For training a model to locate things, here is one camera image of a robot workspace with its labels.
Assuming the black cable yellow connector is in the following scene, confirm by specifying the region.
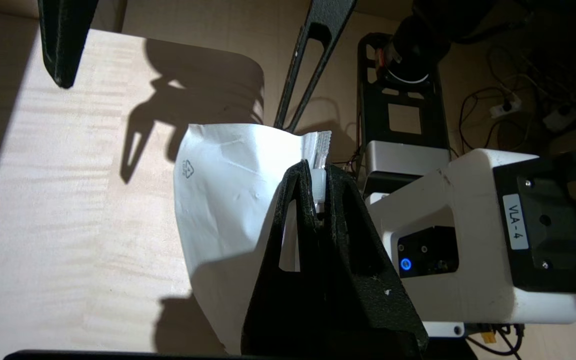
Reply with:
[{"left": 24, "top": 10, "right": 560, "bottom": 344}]
[{"left": 465, "top": 324, "right": 526, "bottom": 357}]

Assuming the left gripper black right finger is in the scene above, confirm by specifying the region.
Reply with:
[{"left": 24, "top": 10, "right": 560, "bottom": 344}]
[{"left": 319, "top": 164, "right": 429, "bottom": 357}]

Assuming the grey robot base chassis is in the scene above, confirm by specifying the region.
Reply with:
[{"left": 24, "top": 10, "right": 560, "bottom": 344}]
[{"left": 363, "top": 140, "right": 576, "bottom": 341}]

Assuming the white zip pouch blue horse print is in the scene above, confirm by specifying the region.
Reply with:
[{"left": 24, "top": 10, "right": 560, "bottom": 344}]
[{"left": 173, "top": 122, "right": 334, "bottom": 356}]

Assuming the beige wooden shelf unit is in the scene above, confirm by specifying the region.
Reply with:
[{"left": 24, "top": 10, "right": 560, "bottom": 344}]
[{"left": 0, "top": 7, "right": 269, "bottom": 353}]

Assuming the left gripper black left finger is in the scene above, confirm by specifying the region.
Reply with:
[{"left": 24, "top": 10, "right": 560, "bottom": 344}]
[{"left": 240, "top": 160, "right": 328, "bottom": 357}]

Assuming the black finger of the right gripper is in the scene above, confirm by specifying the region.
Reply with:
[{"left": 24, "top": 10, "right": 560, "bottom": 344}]
[
  {"left": 273, "top": 0, "right": 358, "bottom": 133},
  {"left": 37, "top": 0, "right": 100, "bottom": 90}
]

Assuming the black robot torso column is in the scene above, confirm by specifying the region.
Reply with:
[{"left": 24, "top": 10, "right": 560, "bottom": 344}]
[{"left": 357, "top": 0, "right": 494, "bottom": 197}]

